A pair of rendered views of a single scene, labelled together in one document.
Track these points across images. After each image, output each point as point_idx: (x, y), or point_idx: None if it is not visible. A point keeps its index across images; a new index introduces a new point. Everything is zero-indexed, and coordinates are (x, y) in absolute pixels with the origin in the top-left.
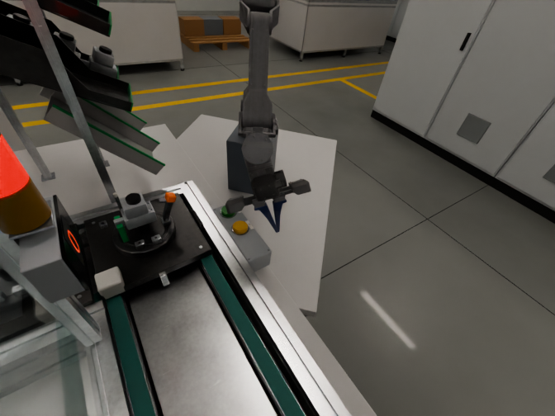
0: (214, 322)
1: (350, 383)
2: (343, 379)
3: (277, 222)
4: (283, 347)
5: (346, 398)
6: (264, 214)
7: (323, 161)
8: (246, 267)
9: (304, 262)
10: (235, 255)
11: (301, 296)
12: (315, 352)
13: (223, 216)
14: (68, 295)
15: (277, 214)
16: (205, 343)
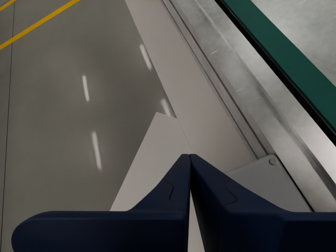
0: (325, 66)
1: (148, 47)
2: (152, 49)
3: (180, 168)
4: (213, 9)
5: (156, 37)
6: (267, 205)
7: None
8: (278, 139)
9: (147, 193)
10: (315, 179)
11: (169, 134)
12: (172, 69)
13: None
14: None
15: (174, 191)
16: (335, 37)
